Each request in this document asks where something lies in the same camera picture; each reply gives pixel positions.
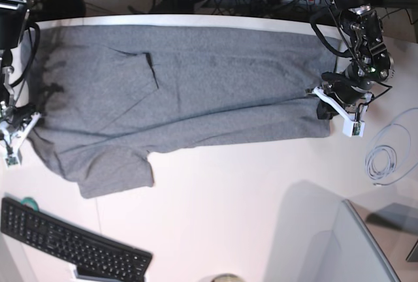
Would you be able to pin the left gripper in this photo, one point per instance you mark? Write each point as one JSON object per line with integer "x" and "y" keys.
{"x": 341, "y": 94}

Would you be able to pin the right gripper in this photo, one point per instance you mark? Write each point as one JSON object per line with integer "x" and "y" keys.
{"x": 16, "y": 124}

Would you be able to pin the grey t-shirt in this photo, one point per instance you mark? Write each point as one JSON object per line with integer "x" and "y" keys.
{"x": 109, "y": 95}

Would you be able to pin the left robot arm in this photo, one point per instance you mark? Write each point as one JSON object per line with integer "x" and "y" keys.
{"x": 361, "y": 30}

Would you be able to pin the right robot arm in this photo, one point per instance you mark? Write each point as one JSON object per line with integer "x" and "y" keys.
{"x": 15, "y": 21}

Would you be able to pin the green tape roll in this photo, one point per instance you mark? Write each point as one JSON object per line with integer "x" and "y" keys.
{"x": 30, "y": 203}

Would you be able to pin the grey monitor edge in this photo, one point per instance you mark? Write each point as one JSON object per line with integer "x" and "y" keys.
{"x": 362, "y": 259}

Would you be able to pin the black keyboard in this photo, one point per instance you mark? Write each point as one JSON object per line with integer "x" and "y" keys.
{"x": 86, "y": 250}

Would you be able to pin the round tan lid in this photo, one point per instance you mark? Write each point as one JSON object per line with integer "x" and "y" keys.
{"x": 227, "y": 278}

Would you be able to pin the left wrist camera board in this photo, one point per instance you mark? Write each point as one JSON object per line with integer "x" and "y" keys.
{"x": 353, "y": 128}

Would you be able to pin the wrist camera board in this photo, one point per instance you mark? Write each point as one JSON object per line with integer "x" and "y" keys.
{"x": 353, "y": 128}
{"x": 13, "y": 160}

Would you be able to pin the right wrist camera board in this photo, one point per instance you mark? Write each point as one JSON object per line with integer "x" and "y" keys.
{"x": 13, "y": 160}

